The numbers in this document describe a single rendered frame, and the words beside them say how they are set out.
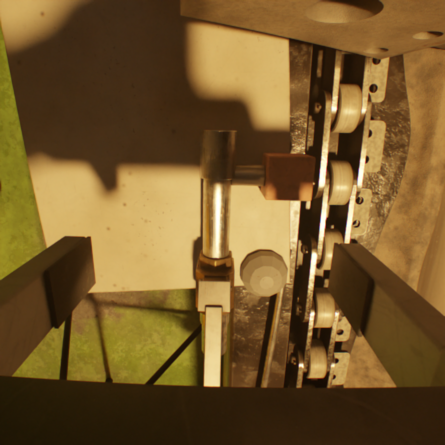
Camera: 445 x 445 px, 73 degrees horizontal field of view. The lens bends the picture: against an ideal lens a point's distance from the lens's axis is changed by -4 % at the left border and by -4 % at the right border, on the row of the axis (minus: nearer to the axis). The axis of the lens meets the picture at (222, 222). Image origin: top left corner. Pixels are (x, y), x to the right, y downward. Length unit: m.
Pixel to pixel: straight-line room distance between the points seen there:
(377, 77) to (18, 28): 0.30
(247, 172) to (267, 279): 0.09
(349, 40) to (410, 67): 0.15
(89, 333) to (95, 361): 0.14
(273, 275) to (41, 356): 1.39
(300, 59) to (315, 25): 0.10
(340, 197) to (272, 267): 0.08
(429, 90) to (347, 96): 0.11
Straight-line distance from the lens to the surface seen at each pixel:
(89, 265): 0.17
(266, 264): 0.26
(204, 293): 0.23
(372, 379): 0.47
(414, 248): 0.38
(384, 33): 0.21
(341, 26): 0.20
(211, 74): 0.26
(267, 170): 0.23
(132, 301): 1.27
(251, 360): 0.37
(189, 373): 1.44
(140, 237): 0.28
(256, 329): 0.35
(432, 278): 0.41
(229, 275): 0.24
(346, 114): 0.28
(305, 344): 0.35
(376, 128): 0.33
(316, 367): 0.36
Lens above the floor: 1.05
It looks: 74 degrees down
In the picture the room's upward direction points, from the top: 179 degrees counter-clockwise
